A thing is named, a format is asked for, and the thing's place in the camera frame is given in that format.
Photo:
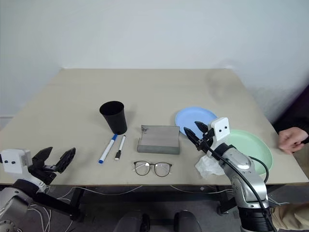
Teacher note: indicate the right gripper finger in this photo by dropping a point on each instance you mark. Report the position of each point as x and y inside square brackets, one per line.
[192, 135]
[202, 126]

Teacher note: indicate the white tissue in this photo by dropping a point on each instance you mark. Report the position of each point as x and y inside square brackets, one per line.
[207, 166]

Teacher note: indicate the green plastic plate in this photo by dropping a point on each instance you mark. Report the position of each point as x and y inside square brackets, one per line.
[253, 147]

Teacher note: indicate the person's beige trouser leg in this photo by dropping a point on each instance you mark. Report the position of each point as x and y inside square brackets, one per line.
[292, 217]

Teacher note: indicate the dark rounded shape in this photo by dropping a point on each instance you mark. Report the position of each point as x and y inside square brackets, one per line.
[132, 221]
[188, 221]

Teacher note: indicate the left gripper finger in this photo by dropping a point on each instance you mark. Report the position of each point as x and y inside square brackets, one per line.
[41, 157]
[66, 159]

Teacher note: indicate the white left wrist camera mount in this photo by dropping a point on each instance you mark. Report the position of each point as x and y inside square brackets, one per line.
[12, 160]

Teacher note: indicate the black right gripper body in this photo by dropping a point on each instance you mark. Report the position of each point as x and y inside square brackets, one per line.
[205, 142]

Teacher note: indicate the thin framed round glasses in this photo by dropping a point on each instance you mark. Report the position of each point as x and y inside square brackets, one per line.
[139, 168]

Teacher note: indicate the grey glasses case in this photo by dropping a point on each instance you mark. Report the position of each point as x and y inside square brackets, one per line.
[159, 140]

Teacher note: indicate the black capped white marker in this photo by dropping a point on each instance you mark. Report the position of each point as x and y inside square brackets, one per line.
[120, 147]

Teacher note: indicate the person's dark sleeve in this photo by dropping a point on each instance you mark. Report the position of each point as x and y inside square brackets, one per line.
[294, 113]

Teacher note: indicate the person's bare hand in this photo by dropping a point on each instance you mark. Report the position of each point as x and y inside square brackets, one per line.
[292, 139]

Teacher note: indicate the blue capped white marker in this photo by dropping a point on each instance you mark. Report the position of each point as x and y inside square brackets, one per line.
[107, 149]

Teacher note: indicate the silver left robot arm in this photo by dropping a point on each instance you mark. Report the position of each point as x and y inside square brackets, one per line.
[12, 203]

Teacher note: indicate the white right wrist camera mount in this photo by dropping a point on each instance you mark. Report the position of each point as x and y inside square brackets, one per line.
[220, 129]

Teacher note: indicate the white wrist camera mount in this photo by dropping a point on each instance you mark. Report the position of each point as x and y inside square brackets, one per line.
[220, 129]
[12, 160]

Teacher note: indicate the blue plastic plate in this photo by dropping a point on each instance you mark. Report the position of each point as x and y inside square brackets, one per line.
[188, 116]

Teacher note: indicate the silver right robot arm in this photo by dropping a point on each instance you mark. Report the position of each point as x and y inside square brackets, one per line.
[243, 178]

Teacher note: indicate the black plastic cup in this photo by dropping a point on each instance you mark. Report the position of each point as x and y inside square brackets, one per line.
[115, 118]

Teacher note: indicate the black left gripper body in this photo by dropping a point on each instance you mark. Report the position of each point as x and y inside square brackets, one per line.
[44, 171]

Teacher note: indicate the black table frame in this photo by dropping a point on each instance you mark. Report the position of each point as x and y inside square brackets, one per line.
[77, 203]

